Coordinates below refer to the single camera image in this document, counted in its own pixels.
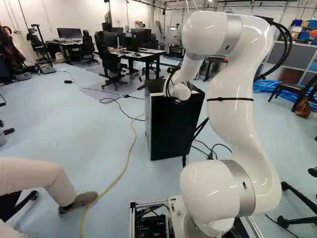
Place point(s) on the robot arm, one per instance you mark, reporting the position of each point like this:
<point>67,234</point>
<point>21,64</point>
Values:
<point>232,129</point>

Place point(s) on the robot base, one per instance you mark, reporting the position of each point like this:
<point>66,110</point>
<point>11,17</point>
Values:
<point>148,223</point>

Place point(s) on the black mini fridge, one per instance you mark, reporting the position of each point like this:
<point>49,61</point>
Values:
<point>171,129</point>

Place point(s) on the black desk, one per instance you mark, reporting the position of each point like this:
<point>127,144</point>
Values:
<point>146,53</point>

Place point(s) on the black office chair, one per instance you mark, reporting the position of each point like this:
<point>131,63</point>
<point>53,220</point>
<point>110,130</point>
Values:
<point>109,57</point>

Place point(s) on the person's legs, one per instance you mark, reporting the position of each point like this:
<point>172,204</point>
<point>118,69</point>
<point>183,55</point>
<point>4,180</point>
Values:
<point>37,176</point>

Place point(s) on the dark wooden chair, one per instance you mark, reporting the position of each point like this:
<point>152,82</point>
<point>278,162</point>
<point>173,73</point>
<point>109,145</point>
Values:
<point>292,86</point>

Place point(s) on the brown bag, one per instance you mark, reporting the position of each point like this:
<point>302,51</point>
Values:
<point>302,109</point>

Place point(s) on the person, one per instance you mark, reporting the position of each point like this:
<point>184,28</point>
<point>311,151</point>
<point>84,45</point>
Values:
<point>10,49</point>

